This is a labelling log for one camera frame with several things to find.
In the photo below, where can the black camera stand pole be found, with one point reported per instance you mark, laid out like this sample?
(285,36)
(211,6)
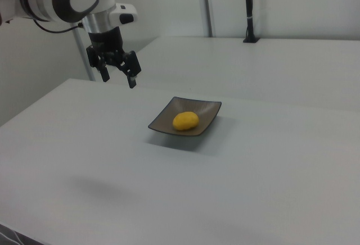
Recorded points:
(249,9)

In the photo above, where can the dark patterned mat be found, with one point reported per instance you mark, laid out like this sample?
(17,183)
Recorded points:
(7,235)

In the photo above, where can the grey partition frame post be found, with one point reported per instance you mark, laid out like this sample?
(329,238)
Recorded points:
(207,3)
(83,56)

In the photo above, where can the yellow potato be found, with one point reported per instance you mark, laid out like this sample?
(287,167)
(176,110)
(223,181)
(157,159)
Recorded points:
(185,121)

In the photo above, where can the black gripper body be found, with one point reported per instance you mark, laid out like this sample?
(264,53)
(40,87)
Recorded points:
(105,42)

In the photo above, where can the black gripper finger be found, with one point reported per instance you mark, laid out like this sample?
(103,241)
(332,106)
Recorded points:
(104,73)
(132,68)

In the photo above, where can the square brown ceramic plate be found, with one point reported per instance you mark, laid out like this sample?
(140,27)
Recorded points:
(164,117)

